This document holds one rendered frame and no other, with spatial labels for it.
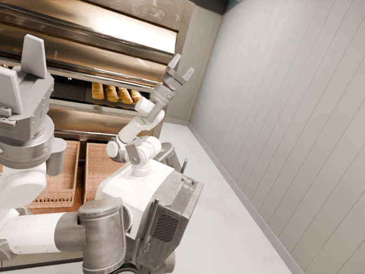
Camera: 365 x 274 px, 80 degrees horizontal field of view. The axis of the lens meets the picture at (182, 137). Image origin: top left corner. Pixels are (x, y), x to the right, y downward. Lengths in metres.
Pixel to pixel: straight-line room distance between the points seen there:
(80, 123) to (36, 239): 1.40
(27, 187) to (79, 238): 0.17
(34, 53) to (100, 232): 0.38
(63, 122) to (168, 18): 1.14
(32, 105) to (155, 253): 0.56
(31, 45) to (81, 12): 1.42
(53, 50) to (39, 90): 1.43
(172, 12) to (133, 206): 1.52
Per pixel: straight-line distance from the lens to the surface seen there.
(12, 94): 0.33
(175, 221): 0.66
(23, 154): 0.43
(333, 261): 2.61
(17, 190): 0.51
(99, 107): 1.90
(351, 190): 2.43
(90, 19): 1.78
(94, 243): 0.58
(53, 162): 0.52
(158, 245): 0.74
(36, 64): 0.40
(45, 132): 0.44
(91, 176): 2.05
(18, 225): 0.69
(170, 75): 0.93
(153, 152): 0.70
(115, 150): 1.05
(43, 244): 0.65
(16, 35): 1.86
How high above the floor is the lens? 1.81
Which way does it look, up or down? 22 degrees down
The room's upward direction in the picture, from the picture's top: 17 degrees clockwise
